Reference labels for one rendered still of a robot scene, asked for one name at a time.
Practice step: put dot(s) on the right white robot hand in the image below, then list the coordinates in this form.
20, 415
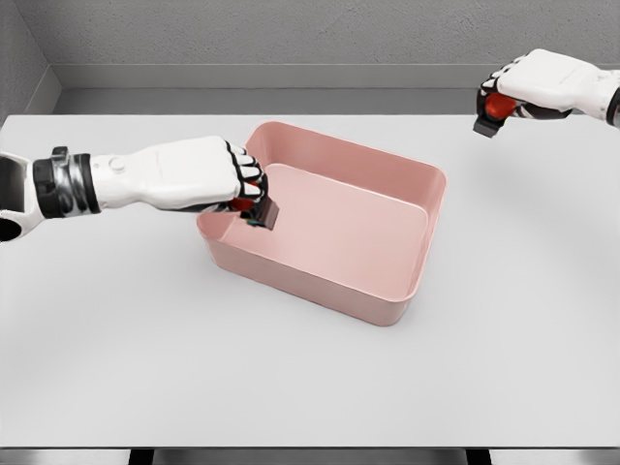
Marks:
537, 80

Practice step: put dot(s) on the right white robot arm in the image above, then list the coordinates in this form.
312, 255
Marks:
605, 94

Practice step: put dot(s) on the red black industrial switch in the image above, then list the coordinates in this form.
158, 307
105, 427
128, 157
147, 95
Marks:
494, 114
264, 213

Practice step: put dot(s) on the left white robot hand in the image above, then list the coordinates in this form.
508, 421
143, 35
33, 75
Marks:
194, 172

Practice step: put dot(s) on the pink rectangular plastic basket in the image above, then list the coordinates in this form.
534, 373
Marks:
334, 227

